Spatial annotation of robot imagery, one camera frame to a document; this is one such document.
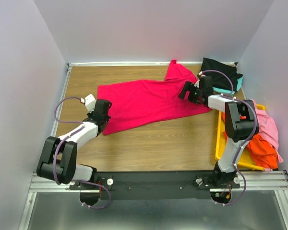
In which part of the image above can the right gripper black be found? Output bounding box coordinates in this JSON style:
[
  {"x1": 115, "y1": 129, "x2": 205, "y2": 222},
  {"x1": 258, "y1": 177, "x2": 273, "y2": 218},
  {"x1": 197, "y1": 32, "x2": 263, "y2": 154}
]
[{"x1": 177, "y1": 81, "x2": 202, "y2": 105}]

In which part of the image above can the magenta t shirt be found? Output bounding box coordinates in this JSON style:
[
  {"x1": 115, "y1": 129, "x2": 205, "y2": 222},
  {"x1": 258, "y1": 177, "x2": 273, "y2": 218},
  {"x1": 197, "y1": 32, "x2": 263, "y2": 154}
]
[{"x1": 97, "y1": 60, "x2": 210, "y2": 135}]

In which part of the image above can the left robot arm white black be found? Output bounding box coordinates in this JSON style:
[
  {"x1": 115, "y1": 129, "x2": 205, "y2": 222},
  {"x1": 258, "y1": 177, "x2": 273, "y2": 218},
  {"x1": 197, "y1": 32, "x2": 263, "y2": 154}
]
[{"x1": 36, "y1": 99, "x2": 112, "y2": 189}]

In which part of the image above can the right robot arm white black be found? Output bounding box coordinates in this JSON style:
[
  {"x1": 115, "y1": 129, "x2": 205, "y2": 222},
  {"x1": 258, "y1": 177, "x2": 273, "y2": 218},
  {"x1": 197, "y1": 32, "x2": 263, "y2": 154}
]
[{"x1": 178, "y1": 75, "x2": 259, "y2": 189}]

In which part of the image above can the folded black t shirt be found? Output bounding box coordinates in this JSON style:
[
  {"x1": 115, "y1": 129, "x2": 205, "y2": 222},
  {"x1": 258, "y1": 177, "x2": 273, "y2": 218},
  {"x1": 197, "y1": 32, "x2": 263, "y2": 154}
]
[{"x1": 201, "y1": 57, "x2": 243, "y2": 94}]

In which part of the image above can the folded teal t shirt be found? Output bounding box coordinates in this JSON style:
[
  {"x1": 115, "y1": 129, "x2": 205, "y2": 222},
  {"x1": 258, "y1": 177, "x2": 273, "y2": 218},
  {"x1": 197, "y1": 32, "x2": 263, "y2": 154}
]
[{"x1": 212, "y1": 77, "x2": 244, "y2": 95}]

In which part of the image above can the light pink t shirt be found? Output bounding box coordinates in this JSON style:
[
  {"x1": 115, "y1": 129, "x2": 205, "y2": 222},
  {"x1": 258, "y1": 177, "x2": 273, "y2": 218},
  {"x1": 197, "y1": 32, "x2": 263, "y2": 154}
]
[{"x1": 251, "y1": 98, "x2": 284, "y2": 172}]

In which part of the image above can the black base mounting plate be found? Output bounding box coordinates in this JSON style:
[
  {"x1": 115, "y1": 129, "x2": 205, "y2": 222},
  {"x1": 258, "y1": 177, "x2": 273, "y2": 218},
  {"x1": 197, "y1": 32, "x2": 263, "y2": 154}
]
[{"x1": 70, "y1": 170, "x2": 240, "y2": 204}]

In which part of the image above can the yellow plastic bin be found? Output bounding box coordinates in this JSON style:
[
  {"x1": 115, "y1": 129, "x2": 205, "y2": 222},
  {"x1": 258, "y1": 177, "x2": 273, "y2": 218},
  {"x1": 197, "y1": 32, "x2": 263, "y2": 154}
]
[{"x1": 215, "y1": 111, "x2": 265, "y2": 171}]

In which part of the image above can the orange t shirt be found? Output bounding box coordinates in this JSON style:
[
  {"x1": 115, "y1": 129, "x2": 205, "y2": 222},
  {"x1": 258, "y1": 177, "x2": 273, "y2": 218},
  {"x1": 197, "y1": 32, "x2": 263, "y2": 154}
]
[{"x1": 220, "y1": 112, "x2": 279, "y2": 170}]

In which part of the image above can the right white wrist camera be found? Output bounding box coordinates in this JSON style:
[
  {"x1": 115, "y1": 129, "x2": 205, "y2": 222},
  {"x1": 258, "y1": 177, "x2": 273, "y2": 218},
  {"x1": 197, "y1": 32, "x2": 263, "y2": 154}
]
[{"x1": 194, "y1": 72, "x2": 206, "y2": 88}]

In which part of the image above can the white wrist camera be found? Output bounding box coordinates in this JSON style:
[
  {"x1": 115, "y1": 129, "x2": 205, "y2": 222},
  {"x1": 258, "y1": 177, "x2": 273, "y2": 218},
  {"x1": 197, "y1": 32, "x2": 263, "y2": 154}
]
[
  {"x1": 84, "y1": 94, "x2": 96, "y2": 113},
  {"x1": 194, "y1": 72, "x2": 206, "y2": 88}
]

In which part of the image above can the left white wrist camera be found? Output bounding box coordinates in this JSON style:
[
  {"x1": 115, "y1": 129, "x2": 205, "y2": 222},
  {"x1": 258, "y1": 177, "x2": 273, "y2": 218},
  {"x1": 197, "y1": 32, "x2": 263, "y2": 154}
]
[{"x1": 84, "y1": 94, "x2": 96, "y2": 113}]

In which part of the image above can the aluminium frame rail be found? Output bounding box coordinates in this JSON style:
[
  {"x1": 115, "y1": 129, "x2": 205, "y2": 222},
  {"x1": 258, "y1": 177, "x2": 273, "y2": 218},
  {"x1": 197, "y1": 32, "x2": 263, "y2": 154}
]
[{"x1": 18, "y1": 62, "x2": 288, "y2": 230}]

